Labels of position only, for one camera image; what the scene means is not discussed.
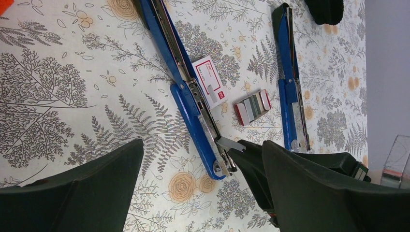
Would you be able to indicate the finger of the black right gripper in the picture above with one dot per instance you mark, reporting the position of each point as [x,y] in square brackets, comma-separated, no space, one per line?
[250,163]
[343,163]

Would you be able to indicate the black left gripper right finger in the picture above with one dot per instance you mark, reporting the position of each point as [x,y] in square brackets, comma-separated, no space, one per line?
[308,197]

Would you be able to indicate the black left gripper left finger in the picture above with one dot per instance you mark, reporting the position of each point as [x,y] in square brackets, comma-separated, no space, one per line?
[92,197]

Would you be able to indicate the staple tray with staples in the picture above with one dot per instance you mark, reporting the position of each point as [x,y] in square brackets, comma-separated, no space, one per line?
[252,107]

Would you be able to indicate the blue stapler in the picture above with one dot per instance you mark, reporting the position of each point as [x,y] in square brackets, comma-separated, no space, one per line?
[296,137]
[190,99]

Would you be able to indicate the silver staple strip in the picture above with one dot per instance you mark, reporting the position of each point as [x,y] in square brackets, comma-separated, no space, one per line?
[228,144]

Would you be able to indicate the floral tablecloth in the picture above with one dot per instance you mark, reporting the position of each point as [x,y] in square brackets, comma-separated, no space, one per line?
[79,78]

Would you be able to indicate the black crumpled garment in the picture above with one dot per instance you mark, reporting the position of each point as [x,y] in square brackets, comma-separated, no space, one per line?
[326,11]

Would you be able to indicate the orange t-shirt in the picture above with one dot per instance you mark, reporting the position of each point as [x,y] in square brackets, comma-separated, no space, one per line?
[4,5]

